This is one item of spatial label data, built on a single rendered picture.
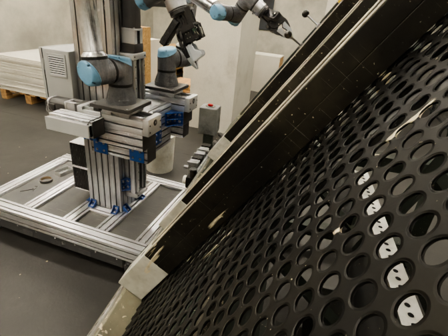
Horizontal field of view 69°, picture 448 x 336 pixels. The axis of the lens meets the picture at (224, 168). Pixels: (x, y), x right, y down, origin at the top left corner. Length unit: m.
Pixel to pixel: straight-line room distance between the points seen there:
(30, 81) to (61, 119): 3.55
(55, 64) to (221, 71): 2.45
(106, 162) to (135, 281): 1.43
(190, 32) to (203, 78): 3.03
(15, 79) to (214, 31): 2.93
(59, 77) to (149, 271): 1.55
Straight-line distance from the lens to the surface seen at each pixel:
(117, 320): 0.83
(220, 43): 4.16
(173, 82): 2.16
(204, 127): 2.18
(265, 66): 6.80
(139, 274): 0.81
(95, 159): 2.24
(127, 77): 1.73
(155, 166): 3.22
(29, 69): 5.34
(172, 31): 1.32
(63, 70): 2.11
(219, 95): 4.26
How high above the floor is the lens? 1.54
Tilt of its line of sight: 27 degrees down
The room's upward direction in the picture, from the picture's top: 6 degrees clockwise
